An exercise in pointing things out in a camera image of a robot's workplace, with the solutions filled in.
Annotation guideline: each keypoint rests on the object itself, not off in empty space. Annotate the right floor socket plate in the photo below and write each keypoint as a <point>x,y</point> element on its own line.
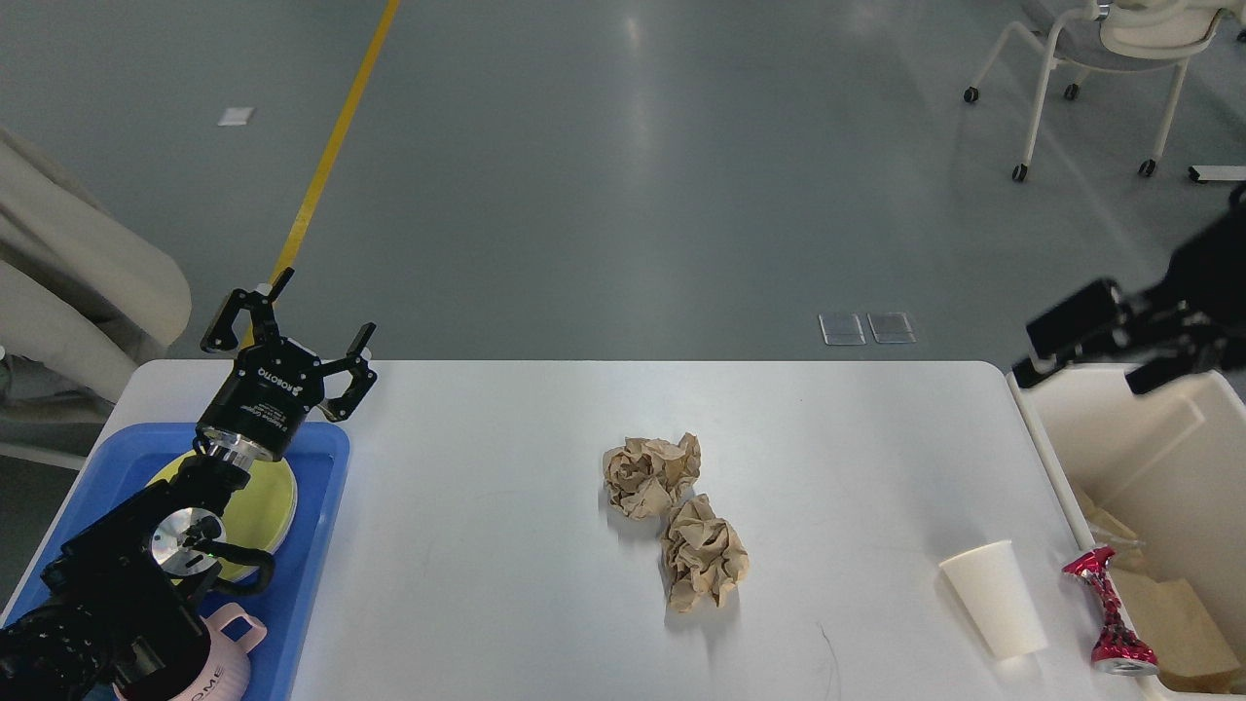
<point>892,328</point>

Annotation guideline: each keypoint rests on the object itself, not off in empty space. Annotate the blue plastic tray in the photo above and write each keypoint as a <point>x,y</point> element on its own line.
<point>124,462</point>

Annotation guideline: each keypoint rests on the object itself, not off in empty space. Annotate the floor socket plate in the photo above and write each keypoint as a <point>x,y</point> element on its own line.
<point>842,330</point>
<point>892,328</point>

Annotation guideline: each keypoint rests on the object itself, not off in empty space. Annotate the white plastic bin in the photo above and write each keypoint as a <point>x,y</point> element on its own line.
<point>1169,464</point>

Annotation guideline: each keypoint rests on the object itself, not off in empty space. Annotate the white floor bar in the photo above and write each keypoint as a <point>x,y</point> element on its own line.
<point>1208,174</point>

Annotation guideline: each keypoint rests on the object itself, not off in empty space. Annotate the crushed red can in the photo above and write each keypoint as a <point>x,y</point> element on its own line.
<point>1118,649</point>

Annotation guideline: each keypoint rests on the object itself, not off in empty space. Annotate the white paper cup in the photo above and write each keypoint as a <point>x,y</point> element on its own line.
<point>992,588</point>

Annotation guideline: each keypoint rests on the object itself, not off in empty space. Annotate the pink ceramic mug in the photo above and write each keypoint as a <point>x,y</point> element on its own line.
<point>227,657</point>

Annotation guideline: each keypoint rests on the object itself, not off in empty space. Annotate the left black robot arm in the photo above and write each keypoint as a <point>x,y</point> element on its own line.
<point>125,592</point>

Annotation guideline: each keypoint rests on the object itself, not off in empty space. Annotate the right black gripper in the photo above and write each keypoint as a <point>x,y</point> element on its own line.
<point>1102,321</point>

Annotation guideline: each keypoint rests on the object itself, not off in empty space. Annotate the large brown paper bag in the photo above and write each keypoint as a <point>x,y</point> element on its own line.
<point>1192,652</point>

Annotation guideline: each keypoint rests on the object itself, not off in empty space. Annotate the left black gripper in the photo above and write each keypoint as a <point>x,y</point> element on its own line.
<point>272,385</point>

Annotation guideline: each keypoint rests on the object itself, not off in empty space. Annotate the yellow plastic plate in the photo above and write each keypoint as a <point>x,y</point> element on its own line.
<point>258,516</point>

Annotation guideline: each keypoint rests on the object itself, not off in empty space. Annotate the beige fabric cover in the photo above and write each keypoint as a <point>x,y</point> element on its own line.
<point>84,300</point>

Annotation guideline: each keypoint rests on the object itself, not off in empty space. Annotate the white office chair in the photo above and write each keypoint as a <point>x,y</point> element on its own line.
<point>1109,37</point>

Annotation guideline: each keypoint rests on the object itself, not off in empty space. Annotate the brown paper ball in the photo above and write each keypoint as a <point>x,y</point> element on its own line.
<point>648,476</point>
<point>703,556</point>

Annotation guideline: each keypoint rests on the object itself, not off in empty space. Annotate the left floor socket plate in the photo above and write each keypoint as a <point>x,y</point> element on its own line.
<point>842,330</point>

